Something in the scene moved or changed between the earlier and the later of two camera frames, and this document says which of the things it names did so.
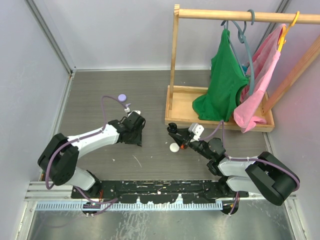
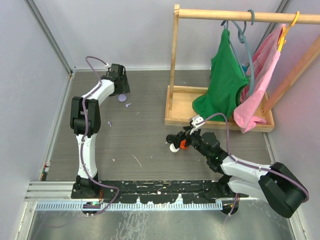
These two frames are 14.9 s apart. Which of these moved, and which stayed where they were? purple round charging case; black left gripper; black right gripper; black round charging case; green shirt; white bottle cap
Moved: black round charging case; black left gripper
Stayed: green shirt; white bottle cap; purple round charging case; black right gripper
